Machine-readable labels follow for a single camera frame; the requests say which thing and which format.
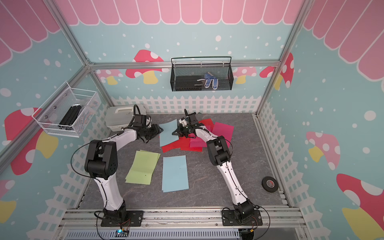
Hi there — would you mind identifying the magenta paper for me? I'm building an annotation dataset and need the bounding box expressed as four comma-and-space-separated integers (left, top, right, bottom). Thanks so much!
212, 122, 235, 142
189, 134, 207, 148

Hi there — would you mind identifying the blue paper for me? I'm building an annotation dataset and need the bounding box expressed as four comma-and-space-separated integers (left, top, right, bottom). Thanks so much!
159, 120, 179, 147
162, 156, 189, 193

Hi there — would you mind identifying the large green paper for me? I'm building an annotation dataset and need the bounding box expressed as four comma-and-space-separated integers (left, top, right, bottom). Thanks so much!
126, 151, 161, 185

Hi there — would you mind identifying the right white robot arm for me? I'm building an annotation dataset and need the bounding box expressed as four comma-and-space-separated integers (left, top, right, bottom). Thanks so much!
172, 110, 260, 225

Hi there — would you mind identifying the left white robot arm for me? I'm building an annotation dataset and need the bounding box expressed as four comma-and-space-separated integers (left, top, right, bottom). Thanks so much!
85, 105, 164, 228

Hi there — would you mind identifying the red paper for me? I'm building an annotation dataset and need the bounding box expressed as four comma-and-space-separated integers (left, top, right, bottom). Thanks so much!
179, 119, 214, 152
162, 140, 180, 153

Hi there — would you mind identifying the white plastic storage box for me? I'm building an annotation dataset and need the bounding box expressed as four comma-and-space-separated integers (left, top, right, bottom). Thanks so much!
105, 104, 147, 132

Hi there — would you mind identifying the black box in mesh basket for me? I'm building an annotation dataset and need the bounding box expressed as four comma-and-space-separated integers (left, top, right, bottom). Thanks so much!
172, 76, 205, 92

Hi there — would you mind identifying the blue white item in basket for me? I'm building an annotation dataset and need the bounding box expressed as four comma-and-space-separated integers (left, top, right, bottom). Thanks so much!
195, 73, 219, 90

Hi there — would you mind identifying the black tape roll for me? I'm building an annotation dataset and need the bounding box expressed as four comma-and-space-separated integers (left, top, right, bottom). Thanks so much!
262, 176, 279, 193

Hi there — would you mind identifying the green lit circuit board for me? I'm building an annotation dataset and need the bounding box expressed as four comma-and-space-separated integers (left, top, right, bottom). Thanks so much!
115, 229, 130, 238

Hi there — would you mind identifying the black mesh wall basket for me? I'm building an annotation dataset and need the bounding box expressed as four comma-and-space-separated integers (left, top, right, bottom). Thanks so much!
170, 56, 234, 92

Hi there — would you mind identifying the black block in wire basket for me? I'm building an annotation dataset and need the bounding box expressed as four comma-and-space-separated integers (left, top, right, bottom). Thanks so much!
58, 105, 82, 131

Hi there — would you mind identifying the white wire wall basket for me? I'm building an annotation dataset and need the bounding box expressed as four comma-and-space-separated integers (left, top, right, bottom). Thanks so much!
32, 82, 101, 138

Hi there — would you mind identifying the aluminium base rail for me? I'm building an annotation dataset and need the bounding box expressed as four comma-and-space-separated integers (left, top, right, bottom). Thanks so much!
53, 206, 311, 240

